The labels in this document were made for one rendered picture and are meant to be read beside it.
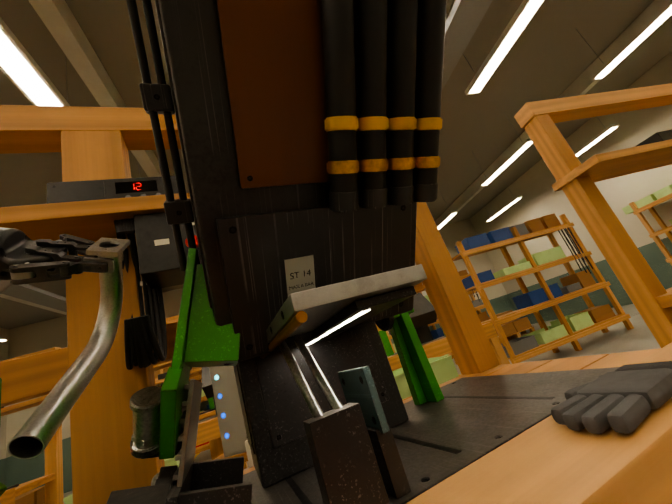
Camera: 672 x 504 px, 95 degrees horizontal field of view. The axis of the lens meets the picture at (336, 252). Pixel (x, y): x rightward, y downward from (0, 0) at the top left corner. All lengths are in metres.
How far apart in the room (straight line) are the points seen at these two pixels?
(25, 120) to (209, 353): 0.92
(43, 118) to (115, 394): 0.77
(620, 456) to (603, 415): 0.06
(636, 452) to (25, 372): 1.06
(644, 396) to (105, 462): 0.88
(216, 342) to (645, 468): 0.47
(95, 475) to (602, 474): 0.81
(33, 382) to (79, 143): 0.61
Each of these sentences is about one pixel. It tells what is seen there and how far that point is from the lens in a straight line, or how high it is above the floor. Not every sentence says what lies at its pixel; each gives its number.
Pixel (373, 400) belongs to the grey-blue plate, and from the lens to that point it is 0.41.
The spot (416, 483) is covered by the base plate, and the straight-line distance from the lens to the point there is 0.46.
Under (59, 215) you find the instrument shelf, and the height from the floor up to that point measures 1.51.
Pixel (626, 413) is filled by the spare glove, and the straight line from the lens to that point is 0.47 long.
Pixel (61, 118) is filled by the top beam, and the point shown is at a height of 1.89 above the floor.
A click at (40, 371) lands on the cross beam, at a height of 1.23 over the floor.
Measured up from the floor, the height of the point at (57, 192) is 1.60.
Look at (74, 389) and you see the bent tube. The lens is 0.52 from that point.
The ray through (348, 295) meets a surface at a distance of 0.32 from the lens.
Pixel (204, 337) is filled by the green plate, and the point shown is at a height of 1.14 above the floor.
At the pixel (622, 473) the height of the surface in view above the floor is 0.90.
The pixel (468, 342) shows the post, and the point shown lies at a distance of 1.11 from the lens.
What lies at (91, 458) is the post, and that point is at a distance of 0.87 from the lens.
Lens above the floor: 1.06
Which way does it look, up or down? 18 degrees up
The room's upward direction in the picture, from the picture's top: 18 degrees counter-clockwise
